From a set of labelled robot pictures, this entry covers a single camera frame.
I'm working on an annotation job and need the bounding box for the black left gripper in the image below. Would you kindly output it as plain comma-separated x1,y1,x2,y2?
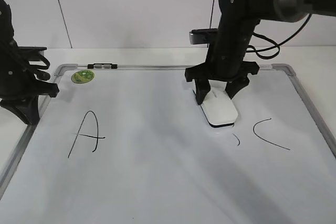
1,0,59,125

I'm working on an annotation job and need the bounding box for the white whiteboard with grey frame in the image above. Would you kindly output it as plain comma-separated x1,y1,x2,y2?
1,64,335,223

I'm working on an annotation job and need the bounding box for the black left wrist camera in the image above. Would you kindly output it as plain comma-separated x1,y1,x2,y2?
18,46,47,61

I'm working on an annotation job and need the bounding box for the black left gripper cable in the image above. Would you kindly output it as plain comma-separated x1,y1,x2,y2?
7,40,51,81

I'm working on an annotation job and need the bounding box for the white whiteboard eraser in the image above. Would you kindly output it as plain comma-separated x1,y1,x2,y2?
198,80,238,128

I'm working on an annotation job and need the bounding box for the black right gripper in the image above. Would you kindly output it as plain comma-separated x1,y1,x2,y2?
185,14,259,105

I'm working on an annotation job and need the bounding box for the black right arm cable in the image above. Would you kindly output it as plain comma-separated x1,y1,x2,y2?
246,14,313,60

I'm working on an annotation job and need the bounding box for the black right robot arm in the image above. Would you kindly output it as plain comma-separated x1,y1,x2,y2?
185,0,335,104

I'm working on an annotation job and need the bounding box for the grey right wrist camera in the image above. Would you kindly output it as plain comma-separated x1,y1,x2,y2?
189,28,217,45

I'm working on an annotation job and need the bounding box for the black and silver marker clip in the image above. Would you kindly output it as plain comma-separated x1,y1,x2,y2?
87,63,118,69

